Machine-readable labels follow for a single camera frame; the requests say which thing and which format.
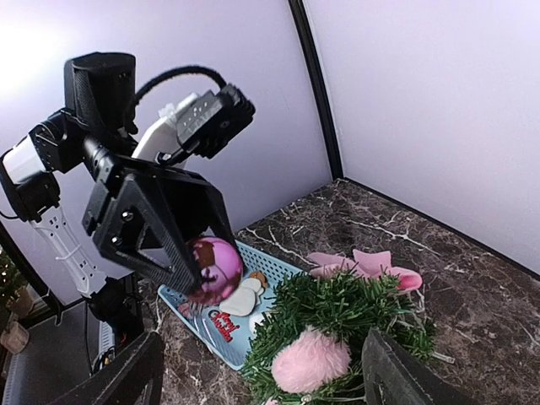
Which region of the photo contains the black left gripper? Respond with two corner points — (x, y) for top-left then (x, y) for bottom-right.
(51, 51), (258, 296)

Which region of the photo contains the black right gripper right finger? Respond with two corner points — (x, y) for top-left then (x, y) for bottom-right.
(362, 328), (475, 405)

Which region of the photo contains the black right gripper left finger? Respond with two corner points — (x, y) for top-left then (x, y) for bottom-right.
(52, 332), (165, 405)

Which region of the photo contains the shiny pink bauble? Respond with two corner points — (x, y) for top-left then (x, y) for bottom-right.
(187, 236), (244, 306)

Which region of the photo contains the pink fluffy pompom ornament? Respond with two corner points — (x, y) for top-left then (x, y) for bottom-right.
(270, 326), (351, 394)

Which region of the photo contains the small green christmas tree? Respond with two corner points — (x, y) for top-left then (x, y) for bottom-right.
(240, 272), (435, 404)

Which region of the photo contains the pink fabric bow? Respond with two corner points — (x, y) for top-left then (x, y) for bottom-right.
(307, 249), (423, 292)

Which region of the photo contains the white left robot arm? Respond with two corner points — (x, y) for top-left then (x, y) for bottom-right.
(1, 52), (256, 340)

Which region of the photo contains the light blue plastic basket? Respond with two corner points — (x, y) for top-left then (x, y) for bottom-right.
(158, 241), (302, 370)

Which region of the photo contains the white snowman ornament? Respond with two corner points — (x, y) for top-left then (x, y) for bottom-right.
(219, 272), (269, 317)

